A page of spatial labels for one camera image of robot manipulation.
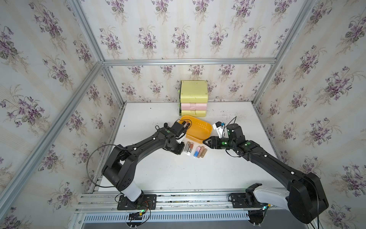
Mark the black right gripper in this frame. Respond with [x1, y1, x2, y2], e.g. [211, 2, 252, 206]
[201, 135, 236, 150]

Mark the silver lipstick tube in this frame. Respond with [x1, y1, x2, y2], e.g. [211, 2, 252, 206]
[183, 141, 191, 153]

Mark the brown lipstick tube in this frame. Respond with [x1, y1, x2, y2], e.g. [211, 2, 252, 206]
[200, 148, 207, 158]

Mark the yellow storage tray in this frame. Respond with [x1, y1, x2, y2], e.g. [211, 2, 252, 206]
[178, 115, 213, 144]

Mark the red white lipstick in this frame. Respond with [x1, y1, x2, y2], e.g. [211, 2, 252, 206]
[187, 143, 194, 155]

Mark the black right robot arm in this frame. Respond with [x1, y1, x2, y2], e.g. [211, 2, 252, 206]
[203, 124, 329, 224]

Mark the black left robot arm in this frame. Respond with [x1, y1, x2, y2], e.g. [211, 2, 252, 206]
[102, 121, 191, 203]

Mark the rose gold lipstick tube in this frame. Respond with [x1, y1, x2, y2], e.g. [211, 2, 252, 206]
[197, 146, 205, 158]

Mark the blue lipstick tube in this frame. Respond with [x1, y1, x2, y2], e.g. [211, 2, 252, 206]
[193, 146, 201, 157]

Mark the green pink drawer box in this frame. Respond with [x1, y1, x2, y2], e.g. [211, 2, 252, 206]
[180, 80, 208, 117]

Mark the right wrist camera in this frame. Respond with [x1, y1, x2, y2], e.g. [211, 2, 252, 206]
[213, 121, 226, 138]

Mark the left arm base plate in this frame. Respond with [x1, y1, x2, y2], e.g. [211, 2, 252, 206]
[117, 194, 157, 210]

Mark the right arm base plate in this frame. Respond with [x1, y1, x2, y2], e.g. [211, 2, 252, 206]
[228, 192, 270, 210]

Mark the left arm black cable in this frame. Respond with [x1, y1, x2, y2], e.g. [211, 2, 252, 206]
[85, 144, 121, 189]

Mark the aluminium rail frame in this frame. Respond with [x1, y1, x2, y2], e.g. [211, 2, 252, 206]
[67, 188, 324, 229]

